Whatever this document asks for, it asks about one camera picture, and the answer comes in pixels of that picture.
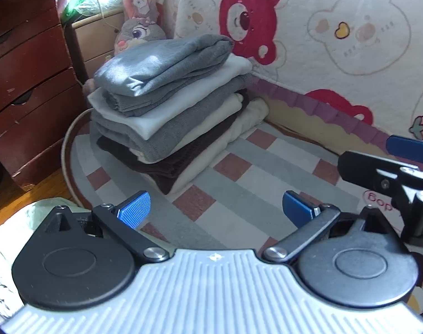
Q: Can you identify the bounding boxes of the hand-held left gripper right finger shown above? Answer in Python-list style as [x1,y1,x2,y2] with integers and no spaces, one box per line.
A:
[262,191,397,263]

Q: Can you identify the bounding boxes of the thin cream folded garment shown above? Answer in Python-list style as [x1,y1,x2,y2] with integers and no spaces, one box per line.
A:
[130,92,243,163]

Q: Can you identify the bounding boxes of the bear printed quilt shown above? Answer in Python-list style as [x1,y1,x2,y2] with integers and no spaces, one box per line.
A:
[152,0,423,154]

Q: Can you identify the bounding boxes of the grey sweatpants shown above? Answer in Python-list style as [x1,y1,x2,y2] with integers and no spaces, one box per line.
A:
[94,34,235,117]

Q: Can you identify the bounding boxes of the light green blanket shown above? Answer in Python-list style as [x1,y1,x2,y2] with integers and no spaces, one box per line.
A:
[0,198,170,286]

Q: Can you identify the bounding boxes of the dark red wooden dresser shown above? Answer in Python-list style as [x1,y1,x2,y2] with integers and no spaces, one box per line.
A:
[0,0,85,192]

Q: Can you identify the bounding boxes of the grey bunny plush toy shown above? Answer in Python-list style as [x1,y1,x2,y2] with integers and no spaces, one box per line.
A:
[82,0,167,93]

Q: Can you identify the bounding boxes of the curved bed frame rim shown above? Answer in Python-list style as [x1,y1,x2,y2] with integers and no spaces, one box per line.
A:
[61,109,94,209]

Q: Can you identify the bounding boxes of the white folded garment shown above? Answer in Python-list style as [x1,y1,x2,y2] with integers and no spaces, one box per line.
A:
[87,56,252,139]

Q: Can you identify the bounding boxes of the white cable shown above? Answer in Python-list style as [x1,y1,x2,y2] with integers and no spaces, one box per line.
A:
[91,0,120,32]

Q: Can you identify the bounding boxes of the grey knit sweater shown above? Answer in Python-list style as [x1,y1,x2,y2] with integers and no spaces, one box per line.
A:
[89,73,256,163]

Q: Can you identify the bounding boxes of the beige headboard panel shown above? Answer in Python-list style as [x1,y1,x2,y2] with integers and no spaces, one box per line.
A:
[264,99,400,159]

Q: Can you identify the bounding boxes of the beige nightstand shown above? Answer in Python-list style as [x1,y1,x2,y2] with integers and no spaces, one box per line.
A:
[72,7,128,80]

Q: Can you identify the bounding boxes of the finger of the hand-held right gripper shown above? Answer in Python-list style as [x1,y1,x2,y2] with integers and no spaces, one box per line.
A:
[337,150,421,190]
[386,135,423,165]

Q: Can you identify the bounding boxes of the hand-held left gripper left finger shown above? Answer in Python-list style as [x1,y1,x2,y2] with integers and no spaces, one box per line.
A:
[37,191,170,263]

